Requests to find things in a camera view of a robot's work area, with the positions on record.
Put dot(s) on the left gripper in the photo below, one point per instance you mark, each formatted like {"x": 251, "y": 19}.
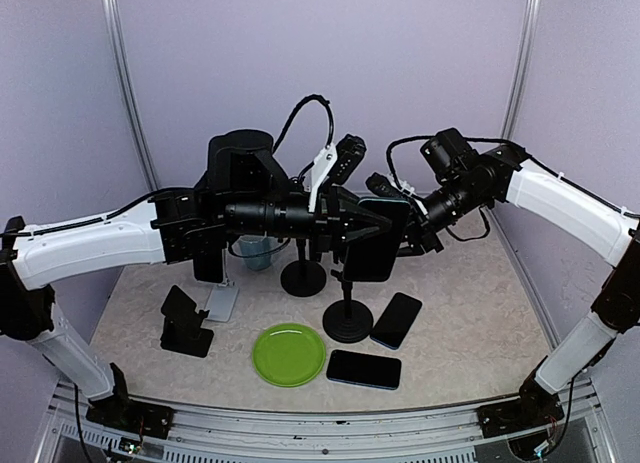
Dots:
{"x": 334, "y": 208}

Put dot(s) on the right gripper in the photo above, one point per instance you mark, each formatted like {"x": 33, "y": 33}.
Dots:
{"x": 424, "y": 230}

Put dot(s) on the short black clamp stand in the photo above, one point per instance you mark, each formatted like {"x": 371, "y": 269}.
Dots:
{"x": 347, "y": 320}

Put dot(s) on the black phone blue case bottom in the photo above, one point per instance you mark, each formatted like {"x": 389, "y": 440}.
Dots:
{"x": 364, "y": 369}

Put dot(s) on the black phone white case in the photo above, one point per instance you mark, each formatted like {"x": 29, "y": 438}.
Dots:
{"x": 209, "y": 267}

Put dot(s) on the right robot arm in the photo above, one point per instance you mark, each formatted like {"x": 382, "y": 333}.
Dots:
{"x": 479, "y": 172}

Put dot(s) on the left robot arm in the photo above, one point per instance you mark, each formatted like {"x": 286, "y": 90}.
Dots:
{"x": 244, "y": 191}

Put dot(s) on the tall black clamp stand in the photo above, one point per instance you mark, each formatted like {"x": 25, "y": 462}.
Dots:
{"x": 303, "y": 277}

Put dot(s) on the white folding phone stand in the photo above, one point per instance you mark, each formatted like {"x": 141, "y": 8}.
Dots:
{"x": 221, "y": 301}

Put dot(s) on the black folding phone stand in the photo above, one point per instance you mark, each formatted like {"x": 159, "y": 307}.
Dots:
{"x": 182, "y": 328}

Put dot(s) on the light blue mug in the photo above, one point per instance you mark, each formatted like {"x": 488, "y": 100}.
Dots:
{"x": 255, "y": 252}

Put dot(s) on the green plate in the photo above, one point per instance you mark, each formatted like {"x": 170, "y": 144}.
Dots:
{"x": 288, "y": 355}

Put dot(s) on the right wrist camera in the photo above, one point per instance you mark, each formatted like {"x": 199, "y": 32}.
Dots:
{"x": 385, "y": 186}

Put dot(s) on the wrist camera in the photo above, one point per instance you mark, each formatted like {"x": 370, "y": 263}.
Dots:
{"x": 334, "y": 164}
{"x": 385, "y": 186}

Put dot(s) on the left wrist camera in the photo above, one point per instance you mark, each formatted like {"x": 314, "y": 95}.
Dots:
{"x": 334, "y": 164}

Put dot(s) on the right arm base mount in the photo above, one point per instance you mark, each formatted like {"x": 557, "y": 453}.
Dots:
{"x": 512, "y": 416}

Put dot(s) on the right aluminium frame post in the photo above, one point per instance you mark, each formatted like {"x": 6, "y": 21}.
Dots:
{"x": 523, "y": 60}

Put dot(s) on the aluminium frame post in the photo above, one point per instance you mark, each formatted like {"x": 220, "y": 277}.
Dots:
{"x": 116, "y": 36}
{"x": 523, "y": 60}

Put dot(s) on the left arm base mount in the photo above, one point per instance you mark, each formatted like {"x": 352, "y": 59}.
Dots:
{"x": 132, "y": 416}

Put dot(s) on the left aluminium frame post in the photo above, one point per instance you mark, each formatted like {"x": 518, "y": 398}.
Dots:
{"x": 116, "y": 36}

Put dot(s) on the front aluminium rail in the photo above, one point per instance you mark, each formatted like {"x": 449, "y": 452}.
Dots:
{"x": 196, "y": 433}

